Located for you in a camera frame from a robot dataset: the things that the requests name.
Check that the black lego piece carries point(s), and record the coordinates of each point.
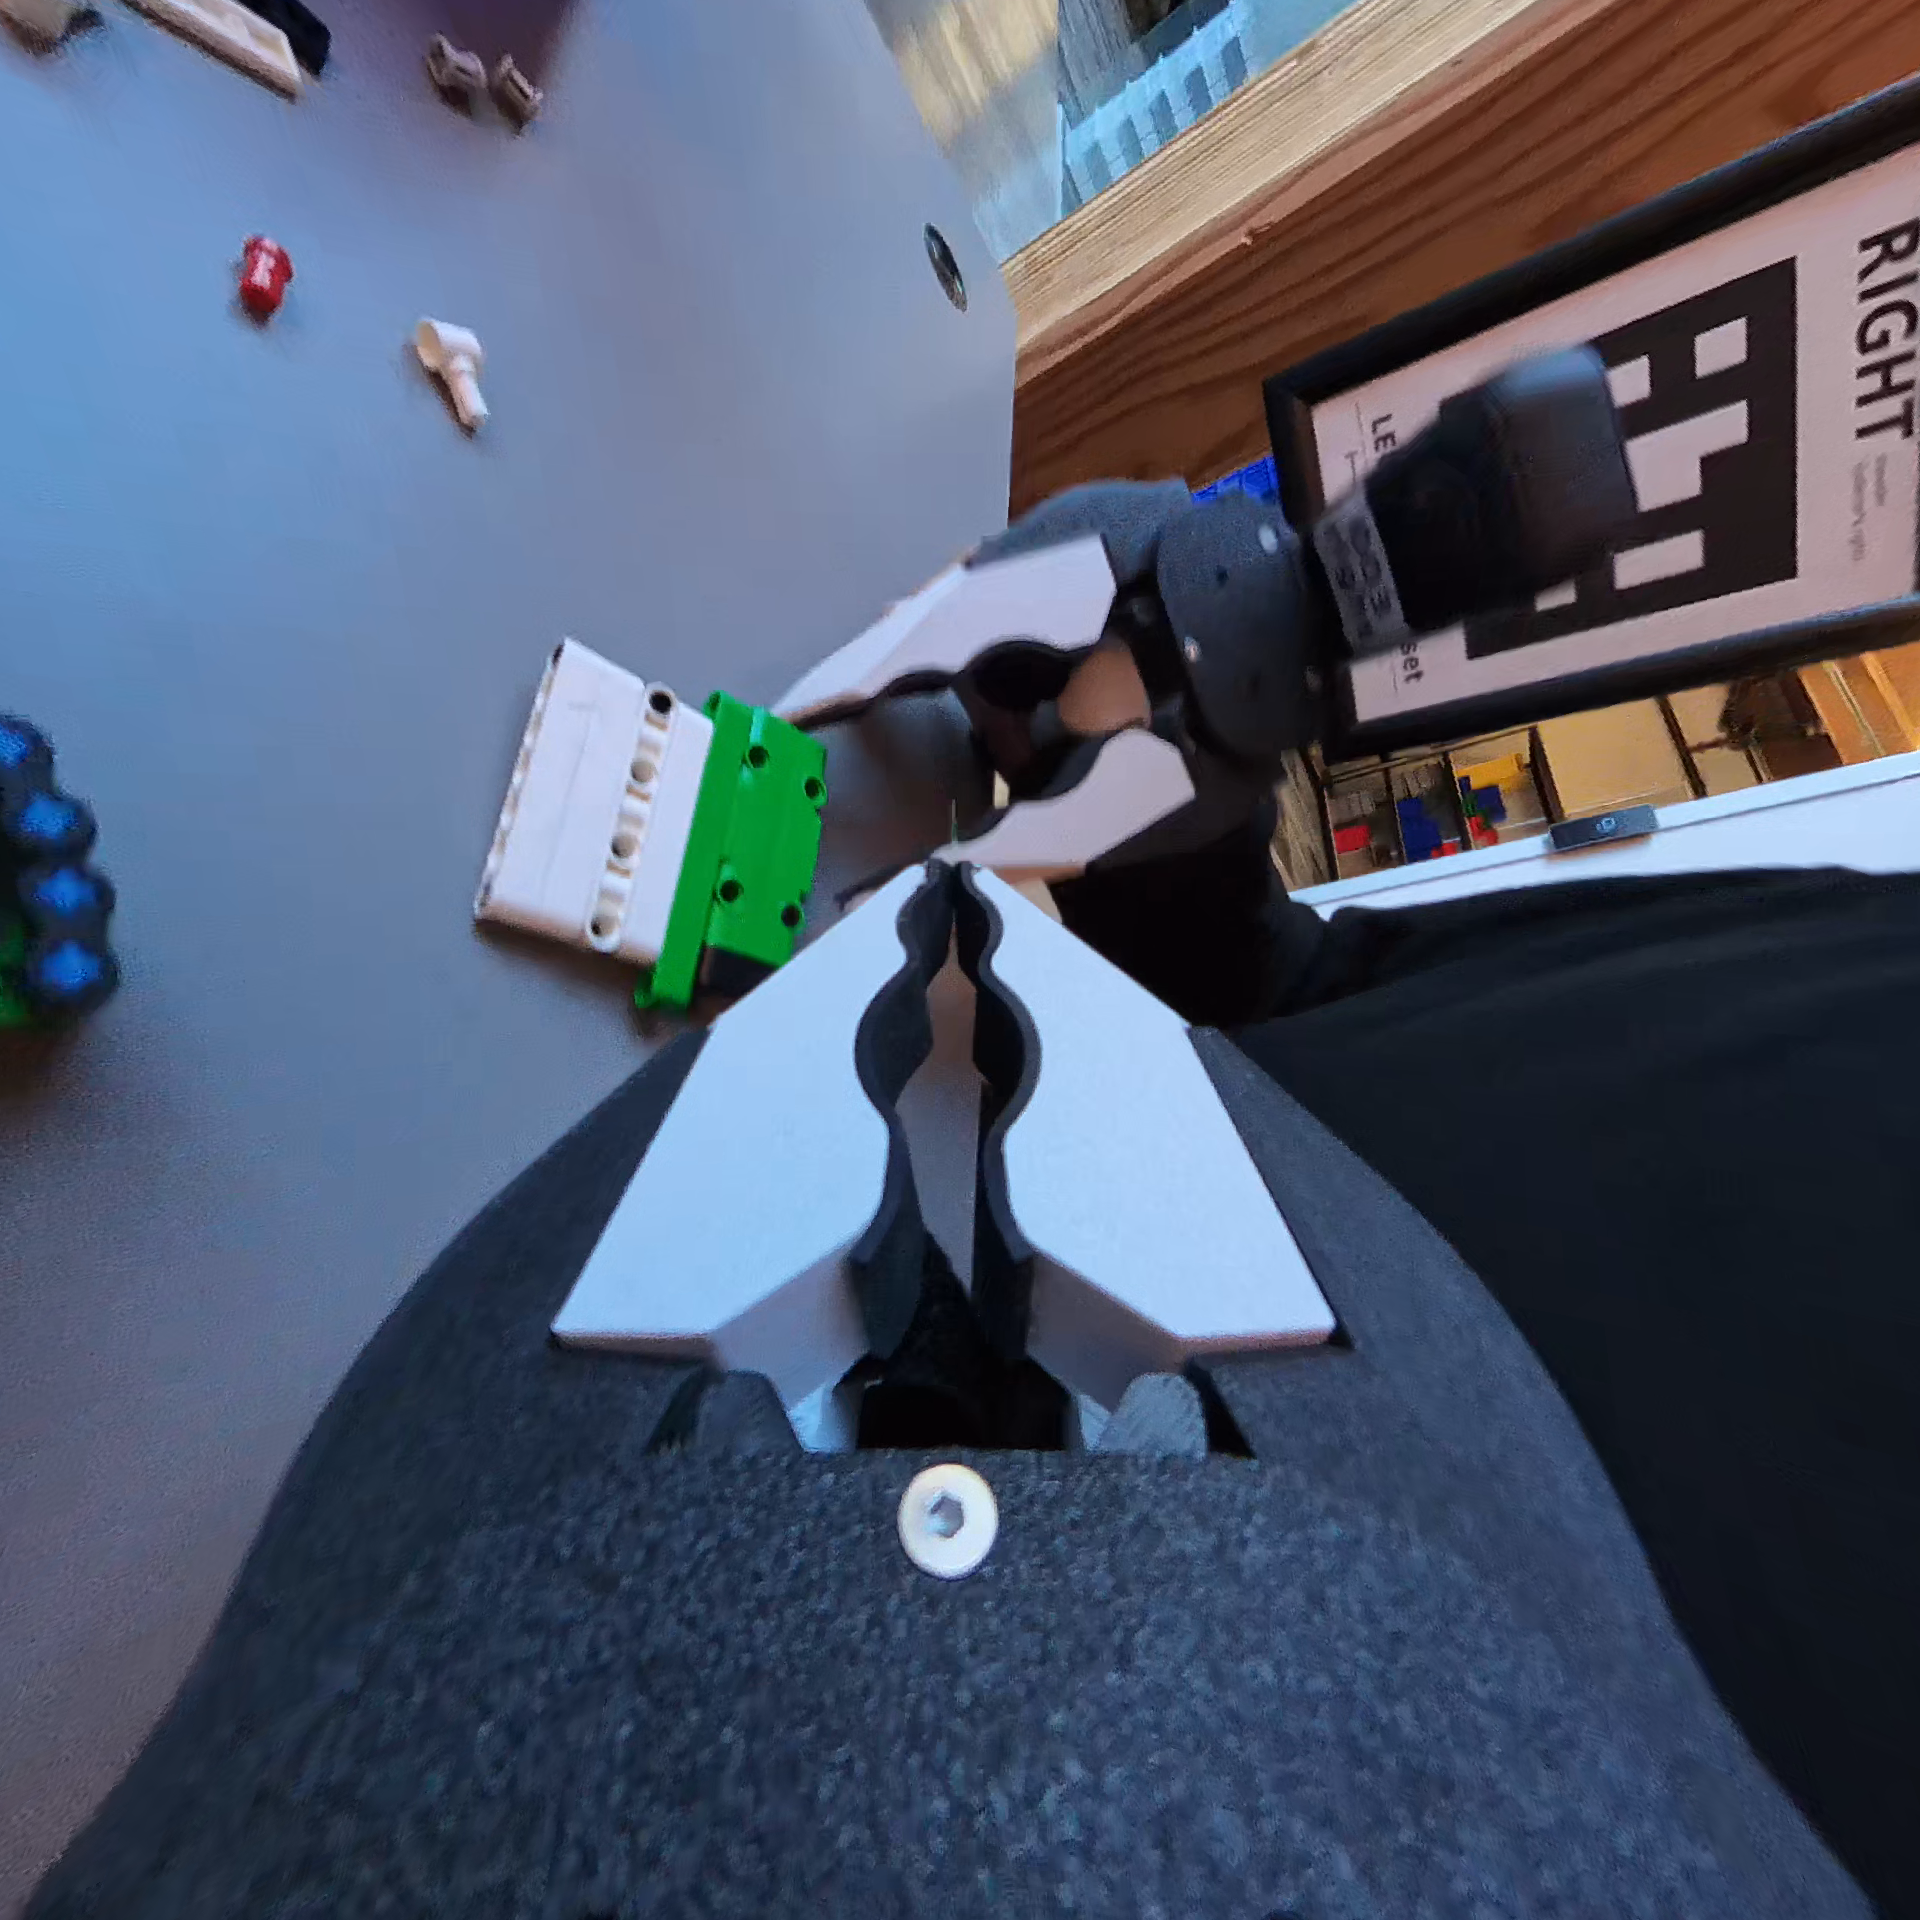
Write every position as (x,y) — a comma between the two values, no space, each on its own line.
(300,30)

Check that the person's black shirt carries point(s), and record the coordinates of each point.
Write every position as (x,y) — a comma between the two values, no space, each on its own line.
(1650,1201)

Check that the white shelf board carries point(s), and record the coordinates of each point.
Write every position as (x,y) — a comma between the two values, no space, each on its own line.
(1770,825)

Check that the white lego connector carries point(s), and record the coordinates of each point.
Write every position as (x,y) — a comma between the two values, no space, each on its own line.
(456,358)

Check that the white and green lego assembly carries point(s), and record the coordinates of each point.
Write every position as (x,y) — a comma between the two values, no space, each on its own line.
(599,809)

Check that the brown lego piece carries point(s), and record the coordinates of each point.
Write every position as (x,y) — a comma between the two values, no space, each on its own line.
(518,92)
(456,70)

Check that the grey slotted rack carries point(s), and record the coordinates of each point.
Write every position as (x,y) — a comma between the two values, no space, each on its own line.
(1154,105)

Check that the red lego piece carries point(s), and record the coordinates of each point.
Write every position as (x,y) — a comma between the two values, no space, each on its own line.
(264,275)

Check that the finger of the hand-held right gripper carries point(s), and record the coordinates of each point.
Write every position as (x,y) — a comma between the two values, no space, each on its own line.
(1110,819)
(1005,598)

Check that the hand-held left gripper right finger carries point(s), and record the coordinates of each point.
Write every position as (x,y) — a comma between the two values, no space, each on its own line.
(1154,1201)

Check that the small black device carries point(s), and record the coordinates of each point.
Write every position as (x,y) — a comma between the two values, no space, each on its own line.
(1602,828)

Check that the white lego plate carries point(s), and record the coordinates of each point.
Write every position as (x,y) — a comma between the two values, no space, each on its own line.
(225,30)

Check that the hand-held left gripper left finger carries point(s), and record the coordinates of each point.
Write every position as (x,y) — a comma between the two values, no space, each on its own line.
(734,1185)

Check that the shelf of coloured parts bins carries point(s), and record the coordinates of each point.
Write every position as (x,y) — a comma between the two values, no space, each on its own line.
(1441,809)

